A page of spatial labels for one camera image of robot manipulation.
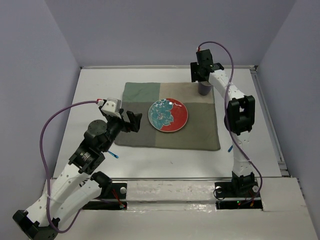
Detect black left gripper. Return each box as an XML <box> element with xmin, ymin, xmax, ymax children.
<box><xmin>100</xmin><ymin>108</ymin><xmax>142</xmax><ymax>153</ymax></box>

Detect purple mug cream inside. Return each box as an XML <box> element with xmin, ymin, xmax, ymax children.
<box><xmin>197</xmin><ymin>81</ymin><xmax>212</xmax><ymax>96</ymax></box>

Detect red floral plate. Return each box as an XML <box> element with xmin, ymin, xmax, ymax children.
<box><xmin>148</xmin><ymin>98</ymin><xmax>189</xmax><ymax>133</ymax></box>

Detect green beige patchwork cloth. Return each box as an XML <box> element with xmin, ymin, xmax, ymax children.
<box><xmin>115</xmin><ymin>82</ymin><xmax>221</xmax><ymax>151</ymax></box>

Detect blue metallic fork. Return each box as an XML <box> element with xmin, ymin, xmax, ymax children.
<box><xmin>108</xmin><ymin>151</ymin><xmax>119</xmax><ymax>159</ymax></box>

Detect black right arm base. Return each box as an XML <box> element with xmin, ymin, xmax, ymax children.
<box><xmin>213</xmin><ymin>173</ymin><xmax>263</xmax><ymax>210</ymax></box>

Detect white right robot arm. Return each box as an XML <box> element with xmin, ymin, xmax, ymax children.
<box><xmin>190</xmin><ymin>49</ymin><xmax>258</xmax><ymax>200</ymax></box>

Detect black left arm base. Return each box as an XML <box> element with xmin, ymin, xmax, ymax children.
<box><xmin>79</xmin><ymin>171</ymin><xmax>128</xmax><ymax>211</ymax></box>

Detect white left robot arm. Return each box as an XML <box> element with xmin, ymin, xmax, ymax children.
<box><xmin>12</xmin><ymin>109</ymin><xmax>143</xmax><ymax>240</ymax></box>

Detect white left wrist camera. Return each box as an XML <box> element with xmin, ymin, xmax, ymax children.
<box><xmin>97</xmin><ymin>97</ymin><xmax>122</xmax><ymax>119</ymax></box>

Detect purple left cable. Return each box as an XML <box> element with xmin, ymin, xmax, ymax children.
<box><xmin>40</xmin><ymin>99</ymin><xmax>105</xmax><ymax>234</ymax></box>

